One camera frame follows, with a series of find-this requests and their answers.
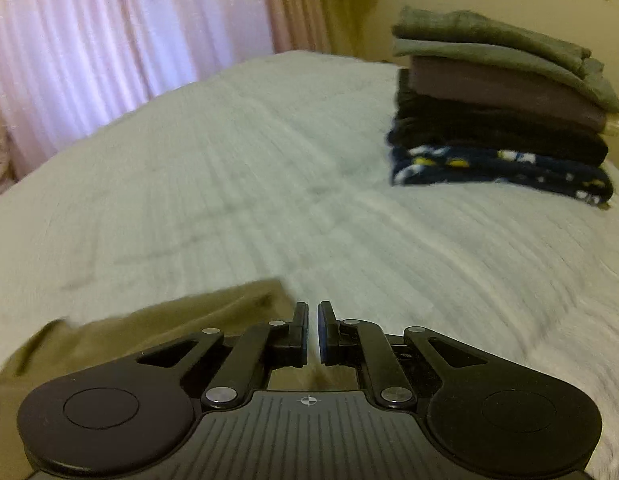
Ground grey plain folded garment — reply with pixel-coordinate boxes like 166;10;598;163
392;39;619;114

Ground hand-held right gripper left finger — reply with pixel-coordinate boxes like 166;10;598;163
134;302;310;409

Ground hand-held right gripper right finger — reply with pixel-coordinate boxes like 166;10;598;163
317;301;493;409

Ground olive brown pants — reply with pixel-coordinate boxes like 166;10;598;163
0;280;360;461

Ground pink sheer curtain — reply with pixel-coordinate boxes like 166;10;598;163
0;0;277;181

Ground pink thick curtain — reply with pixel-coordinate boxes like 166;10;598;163
259;0;333;56

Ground bed with striped white sheet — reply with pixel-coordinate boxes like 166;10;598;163
0;50;619;480

